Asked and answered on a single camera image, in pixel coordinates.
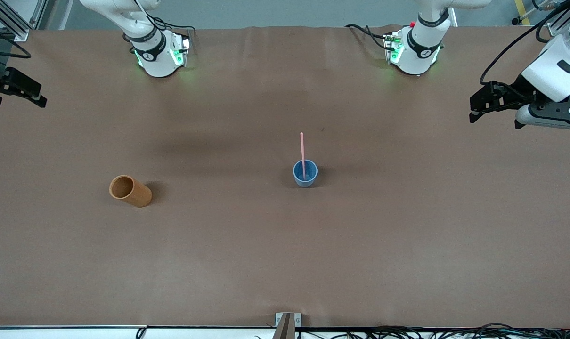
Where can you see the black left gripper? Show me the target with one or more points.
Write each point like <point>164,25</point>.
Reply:
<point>516,92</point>

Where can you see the brown cylindrical cup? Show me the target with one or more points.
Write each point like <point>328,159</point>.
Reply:
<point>139,194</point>

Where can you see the pink chopstick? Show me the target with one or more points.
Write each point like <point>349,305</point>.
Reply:
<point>302,150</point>

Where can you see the blue plastic cup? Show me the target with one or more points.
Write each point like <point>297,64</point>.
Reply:
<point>312,181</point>

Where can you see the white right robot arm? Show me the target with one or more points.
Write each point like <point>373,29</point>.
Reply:
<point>155,56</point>

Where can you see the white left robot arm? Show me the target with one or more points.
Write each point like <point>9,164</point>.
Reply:
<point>421,47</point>

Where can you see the brown table mat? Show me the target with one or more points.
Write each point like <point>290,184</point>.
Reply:
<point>285,259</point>

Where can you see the aluminium frame profile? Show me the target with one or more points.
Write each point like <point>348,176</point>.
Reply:
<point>9,19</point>

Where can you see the white table edge rail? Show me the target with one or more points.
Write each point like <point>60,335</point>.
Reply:
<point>77,332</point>

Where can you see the grey metal bracket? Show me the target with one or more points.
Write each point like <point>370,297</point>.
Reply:
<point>287,325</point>

